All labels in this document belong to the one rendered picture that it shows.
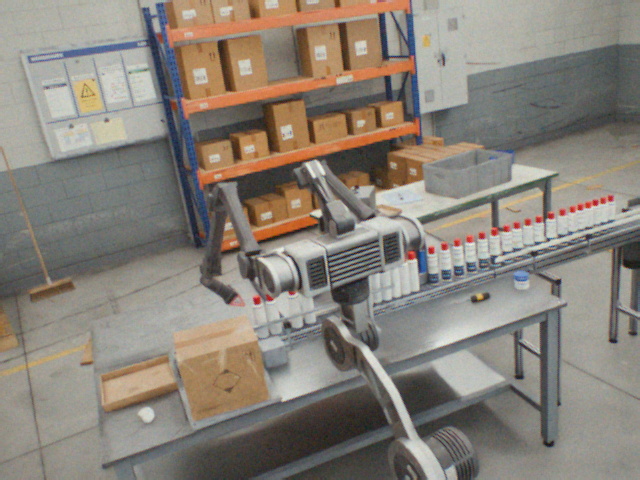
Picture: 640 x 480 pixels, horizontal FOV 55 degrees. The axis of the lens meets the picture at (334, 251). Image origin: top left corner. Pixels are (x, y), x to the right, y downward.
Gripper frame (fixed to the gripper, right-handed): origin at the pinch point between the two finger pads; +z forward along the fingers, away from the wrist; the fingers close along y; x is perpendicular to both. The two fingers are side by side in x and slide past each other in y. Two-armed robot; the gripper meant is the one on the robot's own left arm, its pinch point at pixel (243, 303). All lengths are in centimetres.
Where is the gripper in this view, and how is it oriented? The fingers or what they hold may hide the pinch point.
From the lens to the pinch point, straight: 277.1
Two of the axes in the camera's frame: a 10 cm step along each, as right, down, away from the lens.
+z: 6.9, 5.4, 4.9
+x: -6.1, 7.9, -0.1
